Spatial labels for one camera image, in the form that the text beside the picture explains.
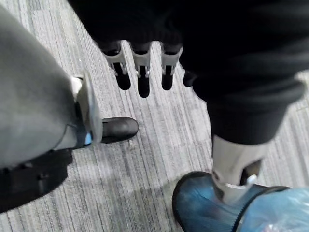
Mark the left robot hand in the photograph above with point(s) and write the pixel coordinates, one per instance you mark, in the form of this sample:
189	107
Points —
229	48

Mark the small blue bin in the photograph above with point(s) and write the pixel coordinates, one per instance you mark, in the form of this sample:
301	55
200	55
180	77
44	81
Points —
198	205

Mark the light blue plastic bag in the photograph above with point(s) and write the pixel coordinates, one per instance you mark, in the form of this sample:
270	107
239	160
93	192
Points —
277	212

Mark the dark right robot foot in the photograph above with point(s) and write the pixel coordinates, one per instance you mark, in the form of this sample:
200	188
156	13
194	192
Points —
119	129

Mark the dark robot foot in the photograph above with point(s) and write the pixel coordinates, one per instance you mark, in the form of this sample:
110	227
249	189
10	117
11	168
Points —
29	178
119	129

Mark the silver right robot leg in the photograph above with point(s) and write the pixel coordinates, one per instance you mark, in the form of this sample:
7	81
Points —
90	108

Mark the silver robot leg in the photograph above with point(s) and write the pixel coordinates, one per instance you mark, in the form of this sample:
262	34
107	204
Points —
31	96
90	108

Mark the silver left robot leg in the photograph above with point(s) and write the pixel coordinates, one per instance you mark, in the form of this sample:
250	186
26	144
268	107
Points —
31	96

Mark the dark left robot foot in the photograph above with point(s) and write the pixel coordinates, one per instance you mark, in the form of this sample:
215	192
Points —
29	178

